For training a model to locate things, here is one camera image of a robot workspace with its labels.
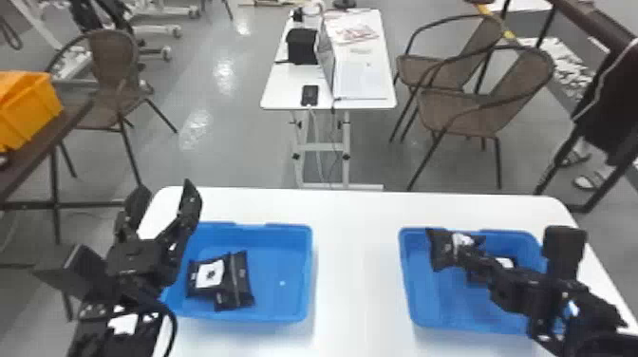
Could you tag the brown wicker chair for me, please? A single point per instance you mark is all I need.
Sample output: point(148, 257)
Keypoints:
point(112, 75)
point(473, 109)
point(448, 70)

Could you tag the black phone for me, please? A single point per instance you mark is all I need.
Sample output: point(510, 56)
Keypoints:
point(309, 95)

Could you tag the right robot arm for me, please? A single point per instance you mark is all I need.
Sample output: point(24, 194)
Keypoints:
point(593, 319)

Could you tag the black box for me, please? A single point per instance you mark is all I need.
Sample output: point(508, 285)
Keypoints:
point(301, 46)

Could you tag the black part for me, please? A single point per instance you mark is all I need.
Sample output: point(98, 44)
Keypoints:
point(441, 249)
point(239, 286)
point(207, 274)

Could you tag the yellow crate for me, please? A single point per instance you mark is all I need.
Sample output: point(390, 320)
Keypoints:
point(25, 107)

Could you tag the blue tray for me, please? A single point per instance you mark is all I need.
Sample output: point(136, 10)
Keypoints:
point(438, 299)
point(279, 269)

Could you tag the person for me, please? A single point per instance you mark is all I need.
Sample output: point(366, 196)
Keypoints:
point(610, 104)

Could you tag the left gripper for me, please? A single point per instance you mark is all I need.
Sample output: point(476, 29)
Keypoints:
point(137, 261)

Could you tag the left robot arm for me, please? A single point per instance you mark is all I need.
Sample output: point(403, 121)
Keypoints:
point(99, 334)

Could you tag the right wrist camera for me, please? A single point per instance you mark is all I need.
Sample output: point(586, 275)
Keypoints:
point(563, 249)

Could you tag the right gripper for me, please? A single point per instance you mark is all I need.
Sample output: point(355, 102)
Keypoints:
point(528, 296)

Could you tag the white box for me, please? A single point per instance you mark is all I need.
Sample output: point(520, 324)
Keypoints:
point(356, 65)

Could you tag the white side table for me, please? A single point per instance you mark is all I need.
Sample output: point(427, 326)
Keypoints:
point(284, 84)

